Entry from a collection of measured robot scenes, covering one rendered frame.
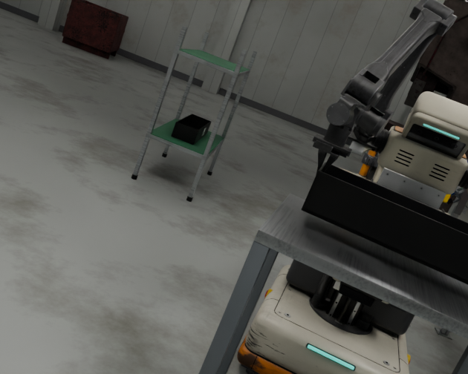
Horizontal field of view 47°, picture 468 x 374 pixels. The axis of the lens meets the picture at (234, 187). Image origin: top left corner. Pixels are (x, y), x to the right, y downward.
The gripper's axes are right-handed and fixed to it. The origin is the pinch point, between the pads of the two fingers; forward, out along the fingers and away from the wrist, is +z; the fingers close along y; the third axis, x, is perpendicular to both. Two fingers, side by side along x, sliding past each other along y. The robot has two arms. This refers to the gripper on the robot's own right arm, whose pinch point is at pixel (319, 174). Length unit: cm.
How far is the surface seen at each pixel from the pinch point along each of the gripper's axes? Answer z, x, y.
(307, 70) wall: -2, 881, -132
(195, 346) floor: 93, 46, -19
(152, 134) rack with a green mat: 60, 201, -123
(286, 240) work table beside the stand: 12.4, -25.2, 0.3
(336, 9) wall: -120, 883, -125
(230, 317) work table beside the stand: 35.5, -26.3, -4.4
